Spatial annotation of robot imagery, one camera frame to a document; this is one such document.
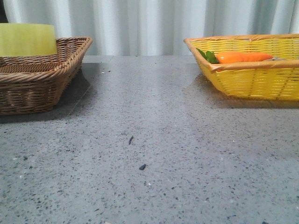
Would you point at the yellow wicker basket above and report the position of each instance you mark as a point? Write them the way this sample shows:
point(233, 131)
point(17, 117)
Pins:
point(275, 80)

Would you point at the brown wicker basket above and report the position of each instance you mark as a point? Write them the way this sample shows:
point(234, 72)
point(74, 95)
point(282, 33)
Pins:
point(33, 84)

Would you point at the orange toy carrot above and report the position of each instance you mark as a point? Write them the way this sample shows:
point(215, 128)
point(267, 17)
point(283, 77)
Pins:
point(234, 57)

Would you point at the yellow-green tape roll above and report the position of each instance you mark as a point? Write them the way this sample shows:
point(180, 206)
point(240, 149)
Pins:
point(27, 39)

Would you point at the white pleated curtain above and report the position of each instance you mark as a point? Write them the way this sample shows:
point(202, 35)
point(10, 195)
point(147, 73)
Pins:
point(153, 27)

